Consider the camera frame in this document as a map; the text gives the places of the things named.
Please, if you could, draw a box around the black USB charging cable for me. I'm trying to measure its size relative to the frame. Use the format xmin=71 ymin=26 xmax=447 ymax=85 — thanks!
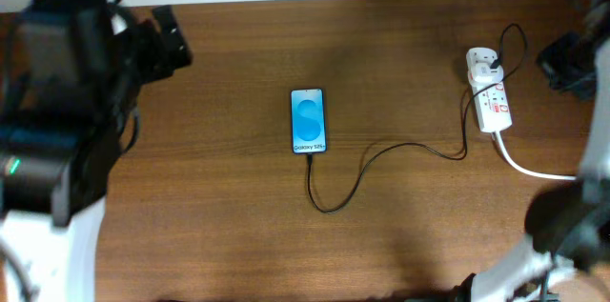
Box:
xmin=305 ymin=23 xmax=529 ymax=215

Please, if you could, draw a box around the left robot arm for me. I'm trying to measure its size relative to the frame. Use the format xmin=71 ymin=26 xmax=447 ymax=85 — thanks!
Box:
xmin=1 ymin=0 xmax=193 ymax=301

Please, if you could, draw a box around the white power strip cord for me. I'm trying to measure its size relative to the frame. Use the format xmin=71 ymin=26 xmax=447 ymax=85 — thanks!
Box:
xmin=492 ymin=131 xmax=578 ymax=182

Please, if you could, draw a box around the white USB charger plug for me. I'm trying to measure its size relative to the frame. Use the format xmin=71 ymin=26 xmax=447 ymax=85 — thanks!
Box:
xmin=468 ymin=63 xmax=504 ymax=87

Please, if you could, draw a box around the white power strip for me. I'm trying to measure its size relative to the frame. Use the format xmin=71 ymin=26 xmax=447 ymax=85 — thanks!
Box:
xmin=466 ymin=47 xmax=512 ymax=133

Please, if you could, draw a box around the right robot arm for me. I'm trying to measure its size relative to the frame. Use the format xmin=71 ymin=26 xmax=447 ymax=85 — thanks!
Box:
xmin=447 ymin=0 xmax=609 ymax=302

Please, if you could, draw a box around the blue Samsung Galaxy smartphone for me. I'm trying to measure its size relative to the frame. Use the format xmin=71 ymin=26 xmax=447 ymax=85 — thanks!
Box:
xmin=290 ymin=89 xmax=327 ymax=154

